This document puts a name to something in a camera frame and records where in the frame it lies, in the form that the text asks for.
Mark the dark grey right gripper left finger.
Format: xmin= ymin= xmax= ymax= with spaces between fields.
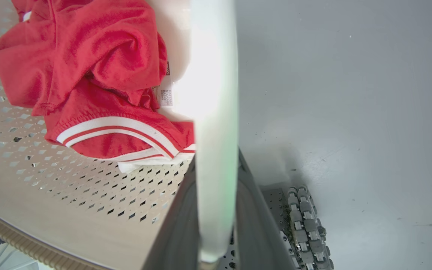
xmin=141 ymin=157 xmax=203 ymax=270

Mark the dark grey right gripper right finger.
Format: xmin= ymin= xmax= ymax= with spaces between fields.
xmin=234 ymin=149 xmax=296 ymax=270

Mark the beige perforated laundry basket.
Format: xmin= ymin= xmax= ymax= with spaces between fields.
xmin=0 ymin=0 xmax=239 ymax=270

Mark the grey roller wheel of robot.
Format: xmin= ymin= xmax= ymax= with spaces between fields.
xmin=286 ymin=184 xmax=335 ymax=270

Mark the red shirt with white stripes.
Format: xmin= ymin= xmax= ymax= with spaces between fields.
xmin=0 ymin=0 xmax=197 ymax=174

